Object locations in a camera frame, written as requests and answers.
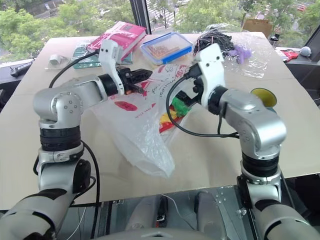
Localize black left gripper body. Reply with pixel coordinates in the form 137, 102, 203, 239
116, 65, 136, 95

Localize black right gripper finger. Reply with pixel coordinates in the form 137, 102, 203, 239
175, 91, 191, 104

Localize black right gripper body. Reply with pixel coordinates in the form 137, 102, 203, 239
185, 77, 204, 106

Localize colourful snack packet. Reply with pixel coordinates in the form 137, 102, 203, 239
158, 96, 191, 135

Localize white red-printed plastic bag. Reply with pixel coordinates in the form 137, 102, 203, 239
93, 63, 199, 180

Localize brown paper bag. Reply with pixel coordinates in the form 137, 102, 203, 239
242, 18, 273, 39

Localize clear blue-rimmed food container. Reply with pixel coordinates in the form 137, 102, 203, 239
139, 31, 194, 66

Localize pink book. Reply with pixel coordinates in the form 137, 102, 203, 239
86, 21, 147, 63

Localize teal booklet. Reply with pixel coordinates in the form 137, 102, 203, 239
71, 41, 135, 70

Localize purple soft toy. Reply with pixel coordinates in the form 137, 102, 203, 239
228, 43, 252, 65

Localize clear plastic sheet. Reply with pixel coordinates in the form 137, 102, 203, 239
221, 31, 279, 80

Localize yellow round disc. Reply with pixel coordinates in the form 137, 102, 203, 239
250, 87, 278, 109

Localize red packet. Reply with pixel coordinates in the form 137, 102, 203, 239
279, 48, 305, 62

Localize black handheld device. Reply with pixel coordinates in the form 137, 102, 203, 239
9, 60, 35, 77

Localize black side stand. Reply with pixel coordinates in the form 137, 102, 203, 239
284, 32, 320, 108

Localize grey rounded leg shape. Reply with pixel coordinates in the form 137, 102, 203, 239
194, 191, 229, 240
124, 196, 174, 234

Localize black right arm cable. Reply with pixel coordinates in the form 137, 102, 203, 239
165, 63, 241, 138

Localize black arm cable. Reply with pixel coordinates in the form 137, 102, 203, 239
165, 63, 241, 138
48, 49, 101, 240

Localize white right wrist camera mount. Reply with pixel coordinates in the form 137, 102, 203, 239
194, 42, 227, 107

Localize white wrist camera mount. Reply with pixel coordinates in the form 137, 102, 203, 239
98, 39, 125, 95
194, 42, 227, 107

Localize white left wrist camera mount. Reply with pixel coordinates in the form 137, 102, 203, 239
98, 39, 125, 95

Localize black cords in clear bag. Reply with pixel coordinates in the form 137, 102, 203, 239
193, 23, 236, 60

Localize dark window frame post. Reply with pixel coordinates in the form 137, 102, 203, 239
129, 0, 153, 35

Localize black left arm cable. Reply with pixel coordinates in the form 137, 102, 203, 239
48, 49, 101, 240

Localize thin white wire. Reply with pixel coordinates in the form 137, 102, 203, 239
160, 194, 184, 219

